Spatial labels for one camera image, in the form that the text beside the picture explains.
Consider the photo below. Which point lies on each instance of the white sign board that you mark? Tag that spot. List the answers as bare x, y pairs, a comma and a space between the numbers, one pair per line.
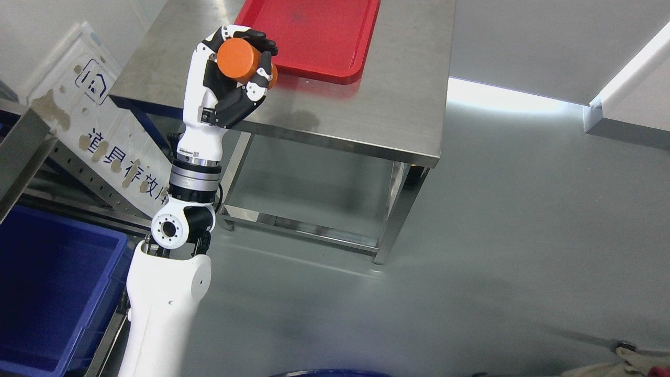
73, 97

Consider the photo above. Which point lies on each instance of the stainless steel table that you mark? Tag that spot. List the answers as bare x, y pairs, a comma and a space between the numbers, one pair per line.
394, 111

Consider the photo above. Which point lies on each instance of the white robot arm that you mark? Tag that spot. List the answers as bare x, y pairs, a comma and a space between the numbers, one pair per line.
170, 272

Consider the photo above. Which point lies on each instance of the orange cylindrical capacitor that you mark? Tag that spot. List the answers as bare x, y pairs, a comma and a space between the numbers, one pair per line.
237, 60

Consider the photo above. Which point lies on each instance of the red plastic tray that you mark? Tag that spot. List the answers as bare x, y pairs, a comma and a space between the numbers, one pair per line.
321, 40

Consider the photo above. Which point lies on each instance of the blue bin on floor rack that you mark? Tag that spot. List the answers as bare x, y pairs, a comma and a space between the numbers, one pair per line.
61, 281

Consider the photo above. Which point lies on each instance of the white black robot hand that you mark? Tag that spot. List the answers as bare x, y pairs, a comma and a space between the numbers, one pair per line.
214, 103

